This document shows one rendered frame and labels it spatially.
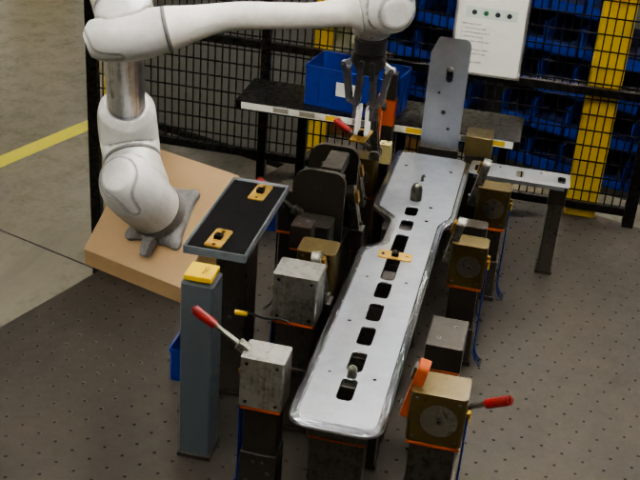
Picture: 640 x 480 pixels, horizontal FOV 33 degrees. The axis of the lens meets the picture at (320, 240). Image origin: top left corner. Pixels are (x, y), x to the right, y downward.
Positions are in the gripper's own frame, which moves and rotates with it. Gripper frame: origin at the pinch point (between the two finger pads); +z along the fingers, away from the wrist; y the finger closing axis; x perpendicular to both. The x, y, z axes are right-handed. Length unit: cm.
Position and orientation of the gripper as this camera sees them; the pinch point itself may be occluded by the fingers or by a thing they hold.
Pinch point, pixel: (363, 119)
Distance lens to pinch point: 257.8
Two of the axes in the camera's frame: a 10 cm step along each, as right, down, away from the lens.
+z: -0.7, 8.9, 4.6
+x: 3.1, -4.2, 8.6
